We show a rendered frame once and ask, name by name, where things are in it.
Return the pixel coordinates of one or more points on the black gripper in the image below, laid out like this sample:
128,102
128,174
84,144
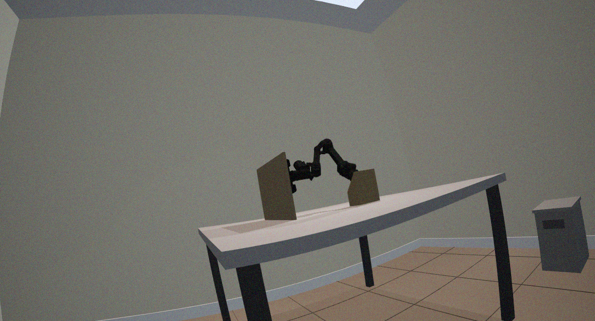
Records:
294,176

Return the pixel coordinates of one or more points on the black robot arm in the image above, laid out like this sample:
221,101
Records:
343,167

